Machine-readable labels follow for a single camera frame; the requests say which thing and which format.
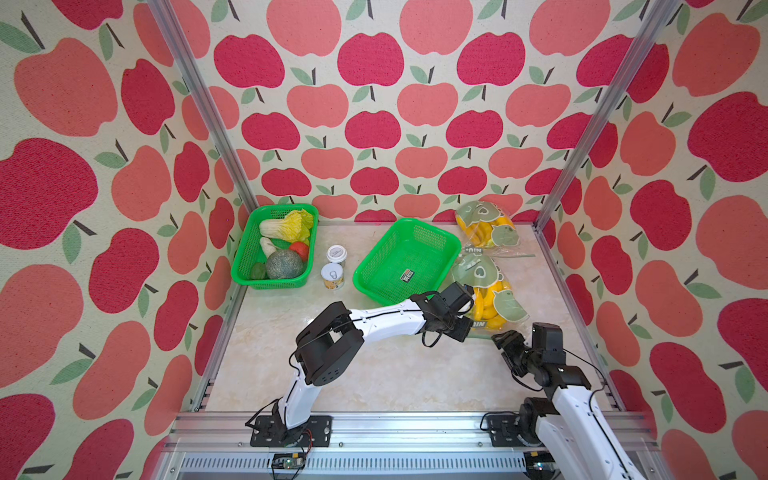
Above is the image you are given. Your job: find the red tomato toy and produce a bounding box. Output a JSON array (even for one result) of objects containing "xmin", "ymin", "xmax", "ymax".
[{"xmin": 289, "ymin": 241, "xmax": 310, "ymax": 263}]

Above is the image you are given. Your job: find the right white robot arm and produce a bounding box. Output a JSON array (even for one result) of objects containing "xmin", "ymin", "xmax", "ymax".
[{"xmin": 492, "ymin": 322, "xmax": 644, "ymax": 479}]

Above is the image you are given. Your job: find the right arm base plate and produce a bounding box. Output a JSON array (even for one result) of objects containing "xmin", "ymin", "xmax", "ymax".
[{"xmin": 479, "ymin": 411, "xmax": 541, "ymax": 447}]

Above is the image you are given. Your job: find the right aluminium frame post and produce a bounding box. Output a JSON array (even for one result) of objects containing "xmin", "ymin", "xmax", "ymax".
[{"xmin": 533, "ymin": 0, "xmax": 678, "ymax": 235}]

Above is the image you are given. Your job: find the green pepper toy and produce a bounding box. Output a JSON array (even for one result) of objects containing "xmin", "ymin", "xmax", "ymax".
[{"xmin": 250, "ymin": 262, "xmax": 268, "ymax": 281}]

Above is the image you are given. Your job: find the white lidded cup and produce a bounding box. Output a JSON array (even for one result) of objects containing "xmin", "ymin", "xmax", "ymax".
[{"xmin": 326, "ymin": 244, "xmax": 348, "ymax": 265}]

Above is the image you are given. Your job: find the green basket with vegetables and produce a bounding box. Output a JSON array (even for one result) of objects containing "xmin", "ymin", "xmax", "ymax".
[{"xmin": 231, "ymin": 204, "xmax": 318, "ymax": 290}]

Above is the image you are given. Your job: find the napa cabbage toy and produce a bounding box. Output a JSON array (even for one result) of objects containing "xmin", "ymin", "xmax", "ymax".
[{"xmin": 259, "ymin": 209, "xmax": 314, "ymax": 243}]

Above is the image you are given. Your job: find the empty green plastic basket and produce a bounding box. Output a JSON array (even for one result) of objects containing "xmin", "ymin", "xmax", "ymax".
[{"xmin": 353, "ymin": 219, "xmax": 462, "ymax": 306}]

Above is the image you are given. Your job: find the white mushroom toy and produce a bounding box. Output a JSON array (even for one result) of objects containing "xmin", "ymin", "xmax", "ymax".
[{"xmin": 259, "ymin": 237, "xmax": 277, "ymax": 259}]

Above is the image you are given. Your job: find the front aluminium rail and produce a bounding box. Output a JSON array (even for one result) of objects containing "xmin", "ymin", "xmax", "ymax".
[{"xmin": 157, "ymin": 411, "xmax": 667, "ymax": 480}]

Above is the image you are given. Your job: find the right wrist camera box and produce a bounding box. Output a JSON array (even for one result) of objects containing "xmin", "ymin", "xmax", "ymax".
[{"xmin": 531, "ymin": 322, "xmax": 566, "ymax": 364}]

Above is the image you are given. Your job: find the left aluminium frame post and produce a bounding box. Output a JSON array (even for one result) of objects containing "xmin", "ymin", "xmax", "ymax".
[{"xmin": 148, "ymin": 0, "xmax": 258, "ymax": 212}]

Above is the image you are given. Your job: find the pull-tab tin can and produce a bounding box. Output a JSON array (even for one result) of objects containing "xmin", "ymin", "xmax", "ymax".
[{"xmin": 321, "ymin": 262, "xmax": 344, "ymax": 290}]

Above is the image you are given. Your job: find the green netted melon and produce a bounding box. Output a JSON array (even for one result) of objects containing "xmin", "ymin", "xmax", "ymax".
[{"xmin": 265, "ymin": 249, "xmax": 306, "ymax": 280}]

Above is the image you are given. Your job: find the aluminium frame post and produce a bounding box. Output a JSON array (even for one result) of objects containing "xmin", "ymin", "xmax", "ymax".
[
  {"xmin": 148, "ymin": 0, "xmax": 258, "ymax": 212},
  {"xmin": 533, "ymin": 0, "xmax": 678, "ymax": 235}
]

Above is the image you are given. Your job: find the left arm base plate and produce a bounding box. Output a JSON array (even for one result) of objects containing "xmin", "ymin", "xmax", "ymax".
[{"xmin": 245, "ymin": 414, "xmax": 333, "ymax": 449}]

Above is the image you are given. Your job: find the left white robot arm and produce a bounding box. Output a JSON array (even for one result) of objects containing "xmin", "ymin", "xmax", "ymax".
[{"xmin": 273, "ymin": 282, "xmax": 474, "ymax": 430}]

